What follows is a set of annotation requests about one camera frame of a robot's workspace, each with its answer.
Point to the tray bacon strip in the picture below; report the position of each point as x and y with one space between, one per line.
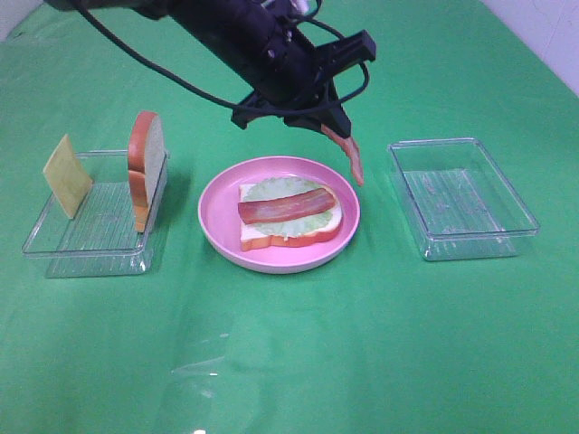
287 208
349 146

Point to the clear right plastic tray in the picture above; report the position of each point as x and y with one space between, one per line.
457 201

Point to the yellow cheese slice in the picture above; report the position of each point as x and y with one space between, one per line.
67 178

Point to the clear plastic tray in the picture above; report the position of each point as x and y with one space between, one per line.
101 240
457 201

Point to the tray bread slice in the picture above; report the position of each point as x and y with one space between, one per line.
276 241
146 155

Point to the green lettuce leaf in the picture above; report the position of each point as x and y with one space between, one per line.
277 187

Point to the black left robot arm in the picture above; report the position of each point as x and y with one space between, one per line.
236 32

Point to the pink round plate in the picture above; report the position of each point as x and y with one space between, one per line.
218 217

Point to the clear left plastic tray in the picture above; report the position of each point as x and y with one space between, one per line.
101 240

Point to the green tablecloth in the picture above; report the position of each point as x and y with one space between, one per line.
378 340

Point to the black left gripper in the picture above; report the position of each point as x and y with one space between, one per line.
294 80

